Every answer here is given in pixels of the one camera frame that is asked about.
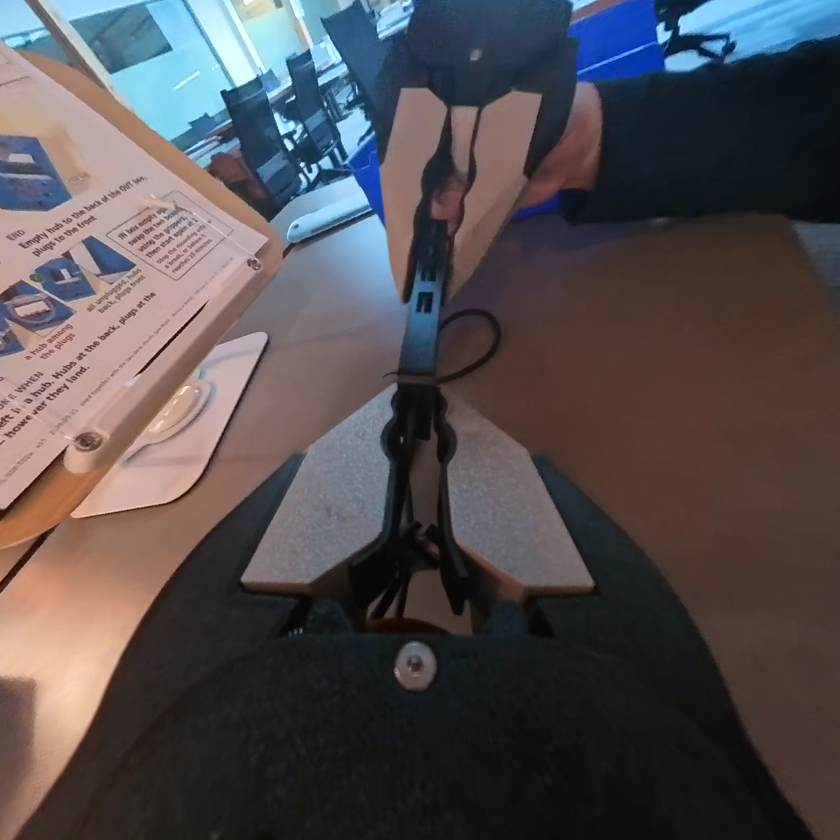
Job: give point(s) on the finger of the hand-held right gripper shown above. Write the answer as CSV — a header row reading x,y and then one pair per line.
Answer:
x,y
502,157
407,170

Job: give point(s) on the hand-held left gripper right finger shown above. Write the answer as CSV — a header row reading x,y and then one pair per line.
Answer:
x,y
518,518

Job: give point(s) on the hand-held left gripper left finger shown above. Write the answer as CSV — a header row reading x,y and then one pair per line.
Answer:
x,y
328,512

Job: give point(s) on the black usb hub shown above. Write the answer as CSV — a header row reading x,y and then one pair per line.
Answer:
x,y
423,328

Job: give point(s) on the person's right forearm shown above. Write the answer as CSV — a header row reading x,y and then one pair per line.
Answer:
x,y
709,131

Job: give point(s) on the person's right hand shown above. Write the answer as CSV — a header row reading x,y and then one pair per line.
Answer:
x,y
577,151

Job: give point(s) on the black office chair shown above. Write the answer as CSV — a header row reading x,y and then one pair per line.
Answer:
x,y
354,46
259,131
312,98
695,33

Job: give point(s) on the blue bin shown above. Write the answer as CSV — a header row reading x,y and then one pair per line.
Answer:
x,y
617,46

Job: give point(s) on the white stand base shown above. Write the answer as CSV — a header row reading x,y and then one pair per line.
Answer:
x,y
164,485

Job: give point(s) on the white sheet holder bar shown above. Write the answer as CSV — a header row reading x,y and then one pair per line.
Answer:
x,y
88,459

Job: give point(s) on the instruction sheet on wooden stand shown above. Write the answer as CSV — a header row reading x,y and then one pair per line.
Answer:
x,y
26,535

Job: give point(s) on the wooden post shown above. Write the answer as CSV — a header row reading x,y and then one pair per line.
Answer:
x,y
79,46

